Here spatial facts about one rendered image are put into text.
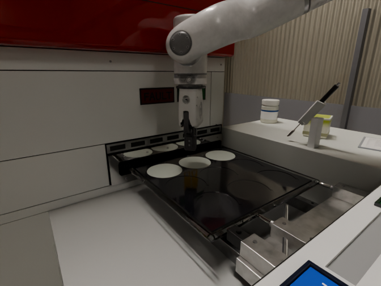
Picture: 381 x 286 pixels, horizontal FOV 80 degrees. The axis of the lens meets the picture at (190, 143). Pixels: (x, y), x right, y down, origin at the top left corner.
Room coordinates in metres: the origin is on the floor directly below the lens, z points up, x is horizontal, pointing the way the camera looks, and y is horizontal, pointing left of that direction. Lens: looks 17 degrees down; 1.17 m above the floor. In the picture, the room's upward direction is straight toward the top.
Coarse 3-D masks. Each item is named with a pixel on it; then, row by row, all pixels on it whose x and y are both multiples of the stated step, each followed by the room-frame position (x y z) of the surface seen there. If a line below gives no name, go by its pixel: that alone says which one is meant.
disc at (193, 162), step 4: (180, 160) 0.68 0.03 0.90; (184, 160) 0.68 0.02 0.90; (188, 160) 0.68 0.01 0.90; (192, 160) 0.68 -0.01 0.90; (196, 160) 0.68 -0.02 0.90; (200, 160) 0.68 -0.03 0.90; (204, 160) 0.68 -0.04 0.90; (208, 160) 0.68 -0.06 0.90; (180, 164) 0.65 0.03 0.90; (184, 164) 0.65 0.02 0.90; (188, 164) 0.65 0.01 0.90; (192, 164) 0.65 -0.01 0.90; (196, 164) 0.65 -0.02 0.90; (200, 164) 0.65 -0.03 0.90; (204, 164) 0.65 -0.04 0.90; (208, 164) 0.65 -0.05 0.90; (192, 168) 0.62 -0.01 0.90; (196, 168) 0.62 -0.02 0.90
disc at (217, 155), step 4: (208, 152) 0.76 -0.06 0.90; (212, 152) 0.76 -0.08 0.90; (216, 152) 0.76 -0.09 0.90; (220, 152) 0.76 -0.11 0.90; (224, 152) 0.76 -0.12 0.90; (228, 152) 0.76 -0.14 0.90; (208, 156) 0.72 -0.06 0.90; (212, 156) 0.72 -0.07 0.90; (216, 156) 0.72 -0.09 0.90; (220, 156) 0.72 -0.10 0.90; (224, 156) 0.72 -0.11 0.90; (228, 156) 0.72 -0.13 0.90; (232, 156) 0.72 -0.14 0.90; (220, 160) 0.68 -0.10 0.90; (224, 160) 0.68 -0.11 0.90
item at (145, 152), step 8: (200, 136) 0.82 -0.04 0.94; (208, 136) 0.82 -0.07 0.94; (216, 136) 0.84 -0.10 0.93; (160, 144) 0.72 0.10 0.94; (168, 144) 0.72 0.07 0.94; (176, 144) 0.74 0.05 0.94; (120, 152) 0.64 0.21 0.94; (128, 152) 0.64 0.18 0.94; (136, 152) 0.65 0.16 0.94; (144, 152) 0.67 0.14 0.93; (152, 152) 0.69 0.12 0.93; (160, 152) 0.70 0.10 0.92; (112, 160) 0.61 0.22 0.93; (120, 160) 0.62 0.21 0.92; (112, 168) 0.61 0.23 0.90; (112, 176) 0.61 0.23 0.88; (120, 176) 0.62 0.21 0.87; (128, 176) 0.64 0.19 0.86; (112, 184) 0.61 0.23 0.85
